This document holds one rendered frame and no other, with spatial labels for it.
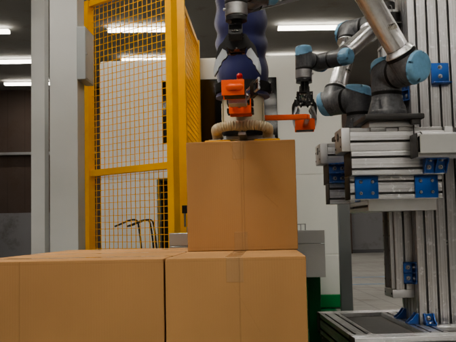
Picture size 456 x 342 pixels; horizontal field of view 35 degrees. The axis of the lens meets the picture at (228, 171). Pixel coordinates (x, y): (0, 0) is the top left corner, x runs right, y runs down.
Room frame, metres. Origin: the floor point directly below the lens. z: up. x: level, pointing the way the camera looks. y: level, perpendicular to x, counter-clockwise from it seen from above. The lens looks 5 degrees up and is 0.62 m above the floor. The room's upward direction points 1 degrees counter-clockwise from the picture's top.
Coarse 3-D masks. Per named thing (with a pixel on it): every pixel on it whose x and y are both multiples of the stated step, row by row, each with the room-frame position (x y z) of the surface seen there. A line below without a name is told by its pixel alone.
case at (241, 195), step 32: (192, 160) 2.67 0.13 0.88; (224, 160) 2.66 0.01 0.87; (256, 160) 2.66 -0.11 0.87; (288, 160) 2.65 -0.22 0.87; (192, 192) 2.67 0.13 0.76; (224, 192) 2.66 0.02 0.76; (256, 192) 2.66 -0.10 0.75; (288, 192) 2.65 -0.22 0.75; (192, 224) 2.67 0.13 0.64; (224, 224) 2.66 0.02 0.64; (256, 224) 2.66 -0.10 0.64; (288, 224) 2.65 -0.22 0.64
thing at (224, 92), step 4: (224, 80) 2.30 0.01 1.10; (228, 80) 2.30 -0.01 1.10; (232, 80) 2.30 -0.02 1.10; (236, 80) 2.30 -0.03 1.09; (240, 80) 2.30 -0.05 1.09; (224, 84) 2.30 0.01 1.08; (244, 84) 2.32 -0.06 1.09; (224, 88) 2.30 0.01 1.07; (244, 88) 2.31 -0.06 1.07; (224, 92) 2.30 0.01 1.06; (228, 92) 2.30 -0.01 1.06; (232, 92) 2.30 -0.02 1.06; (236, 92) 2.30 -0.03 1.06; (240, 92) 2.30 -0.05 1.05; (244, 92) 2.30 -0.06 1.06; (224, 96) 2.33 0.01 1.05; (228, 96) 2.33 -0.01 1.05; (232, 96) 2.33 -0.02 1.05; (236, 96) 2.33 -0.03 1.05; (240, 96) 2.33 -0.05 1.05; (244, 96) 2.34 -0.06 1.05
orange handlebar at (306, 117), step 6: (228, 84) 2.29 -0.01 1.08; (234, 84) 2.28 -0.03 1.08; (240, 84) 2.29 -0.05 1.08; (234, 108) 2.65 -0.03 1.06; (294, 114) 2.96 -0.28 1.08; (300, 114) 2.96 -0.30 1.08; (306, 114) 2.96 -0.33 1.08; (270, 120) 2.97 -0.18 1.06; (276, 120) 2.98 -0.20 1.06; (306, 120) 3.00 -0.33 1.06
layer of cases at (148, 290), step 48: (0, 288) 2.10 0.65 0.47; (48, 288) 2.09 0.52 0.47; (96, 288) 2.08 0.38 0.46; (144, 288) 2.07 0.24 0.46; (192, 288) 2.07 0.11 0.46; (240, 288) 2.06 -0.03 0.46; (288, 288) 2.05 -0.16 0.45; (0, 336) 2.10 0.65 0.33; (48, 336) 2.09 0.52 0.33; (96, 336) 2.08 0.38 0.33; (144, 336) 2.07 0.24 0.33; (192, 336) 2.07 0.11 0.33; (240, 336) 2.06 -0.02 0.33; (288, 336) 2.05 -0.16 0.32
